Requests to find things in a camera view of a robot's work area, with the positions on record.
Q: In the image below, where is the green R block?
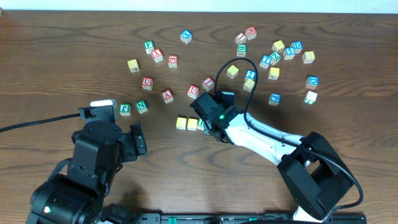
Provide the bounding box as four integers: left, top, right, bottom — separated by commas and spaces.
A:
197, 118, 205, 131

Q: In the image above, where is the yellow O block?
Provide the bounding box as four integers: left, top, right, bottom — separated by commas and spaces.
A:
187, 118, 198, 131

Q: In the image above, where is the yellow C block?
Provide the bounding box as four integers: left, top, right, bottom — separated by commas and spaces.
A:
176, 117, 187, 130

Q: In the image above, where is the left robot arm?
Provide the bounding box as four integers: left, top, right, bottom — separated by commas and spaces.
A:
27, 105, 147, 224

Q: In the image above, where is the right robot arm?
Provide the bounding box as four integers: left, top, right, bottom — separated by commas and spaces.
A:
190, 91, 355, 222

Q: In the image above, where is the red I block centre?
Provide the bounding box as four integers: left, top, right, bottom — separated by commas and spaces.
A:
202, 77, 215, 91

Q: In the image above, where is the red i block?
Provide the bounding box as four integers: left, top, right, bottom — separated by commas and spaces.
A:
235, 32, 247, 45
202, 77, 215, 91

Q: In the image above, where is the red U block centre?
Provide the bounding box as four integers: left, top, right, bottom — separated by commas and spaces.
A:
187, 85, 200, 99

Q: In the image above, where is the red u block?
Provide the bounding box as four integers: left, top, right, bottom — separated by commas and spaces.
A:
142, 77, 154, 90
187, 85, 200, 99

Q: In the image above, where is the yellow block centre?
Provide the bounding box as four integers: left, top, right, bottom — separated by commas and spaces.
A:
226, 65, 239, 79

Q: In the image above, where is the yellow block below 2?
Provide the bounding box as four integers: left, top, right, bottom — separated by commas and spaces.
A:
243, 78, 256, 92

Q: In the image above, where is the green J block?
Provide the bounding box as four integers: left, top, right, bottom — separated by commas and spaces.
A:
119, 103, 131, 116

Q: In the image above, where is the red A block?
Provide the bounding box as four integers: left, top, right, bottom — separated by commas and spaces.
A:
161, 90, 174, 104

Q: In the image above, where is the blue 2 block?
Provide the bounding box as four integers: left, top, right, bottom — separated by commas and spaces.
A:
244, 70, 257, 82

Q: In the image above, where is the green N block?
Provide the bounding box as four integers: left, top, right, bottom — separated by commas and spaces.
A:
135, 100, 148, 114

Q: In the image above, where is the blue P block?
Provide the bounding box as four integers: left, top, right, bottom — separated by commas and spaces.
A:
269, 93, 281, 106

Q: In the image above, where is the red E block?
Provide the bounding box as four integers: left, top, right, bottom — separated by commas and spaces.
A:
168, 55, 178, 68

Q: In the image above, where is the green B block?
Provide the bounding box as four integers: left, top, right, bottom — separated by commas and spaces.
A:
236, 44, 248, 57

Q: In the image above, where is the yellow K block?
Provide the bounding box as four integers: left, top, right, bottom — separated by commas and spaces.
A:
269, 67, 280, 80

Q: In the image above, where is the blue T block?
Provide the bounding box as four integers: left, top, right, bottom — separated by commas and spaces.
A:
259, 55, 271, 69

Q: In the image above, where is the red U block left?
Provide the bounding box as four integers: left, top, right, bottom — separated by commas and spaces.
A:
142, 77, 154, 90

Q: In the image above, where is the red I block top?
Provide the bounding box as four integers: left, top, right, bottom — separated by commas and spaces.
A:
235, 32, 247, 45

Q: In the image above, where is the green Z block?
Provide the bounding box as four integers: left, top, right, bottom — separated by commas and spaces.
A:
270, 52, 281, 65

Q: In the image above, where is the blue X block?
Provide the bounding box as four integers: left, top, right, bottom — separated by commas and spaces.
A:
180, 30, 192, 44

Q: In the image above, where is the red H block top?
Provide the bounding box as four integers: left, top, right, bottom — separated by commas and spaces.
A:
245, 26, 257, 40

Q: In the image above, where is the yellow block far left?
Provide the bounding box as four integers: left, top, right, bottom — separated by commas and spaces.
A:
127, 59, 139, 73

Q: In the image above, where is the yellow block top right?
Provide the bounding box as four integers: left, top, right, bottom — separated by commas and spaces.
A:
272, 40, 285, 53

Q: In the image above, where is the green F block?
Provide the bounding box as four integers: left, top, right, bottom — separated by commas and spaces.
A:
144, 40, 155, 54

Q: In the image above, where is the blue 5 block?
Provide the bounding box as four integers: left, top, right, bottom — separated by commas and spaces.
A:
283, 47, 295, 60

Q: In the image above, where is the green white block right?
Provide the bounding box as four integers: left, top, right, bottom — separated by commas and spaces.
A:
303, 91, 318, 105

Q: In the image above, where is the blue D block right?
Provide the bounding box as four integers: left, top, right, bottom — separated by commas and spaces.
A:
305, 76, 319, 89

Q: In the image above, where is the blue d block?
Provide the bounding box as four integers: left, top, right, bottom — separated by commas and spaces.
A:
290, 41, 303, 54
305, 76, 319, 89

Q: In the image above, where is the blue D block top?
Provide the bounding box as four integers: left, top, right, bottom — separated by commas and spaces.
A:
290, 41, 303, 54

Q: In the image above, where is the yellow 8 block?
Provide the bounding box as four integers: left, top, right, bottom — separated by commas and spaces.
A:
302, 51, 315, 64

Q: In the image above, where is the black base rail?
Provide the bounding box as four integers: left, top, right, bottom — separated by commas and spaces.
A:
134, 213, 368, 224

